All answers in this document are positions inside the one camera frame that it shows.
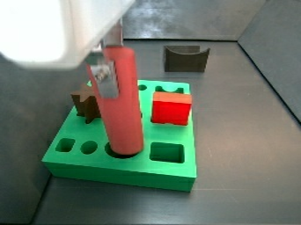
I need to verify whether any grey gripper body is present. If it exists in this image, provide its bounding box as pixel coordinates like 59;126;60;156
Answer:
0;0;135;69

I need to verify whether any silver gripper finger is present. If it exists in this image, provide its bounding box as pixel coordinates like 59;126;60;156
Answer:
86;52;119;98

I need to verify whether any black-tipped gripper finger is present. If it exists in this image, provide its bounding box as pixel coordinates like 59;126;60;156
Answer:
102;19;123;47

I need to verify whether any red oval cylinder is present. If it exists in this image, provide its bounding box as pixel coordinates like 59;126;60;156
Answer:
87;47;143;156

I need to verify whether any black curved cradle fixture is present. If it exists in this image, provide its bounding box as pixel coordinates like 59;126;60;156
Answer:
163;46;210;72

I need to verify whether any brown star peg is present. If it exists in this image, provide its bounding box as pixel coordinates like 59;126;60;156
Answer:
71;83;102;124

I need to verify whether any red square block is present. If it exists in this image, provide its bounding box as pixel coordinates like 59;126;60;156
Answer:
150;91;191;126

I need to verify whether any green shape sorter block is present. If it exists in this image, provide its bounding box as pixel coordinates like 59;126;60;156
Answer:
43;80;198;192

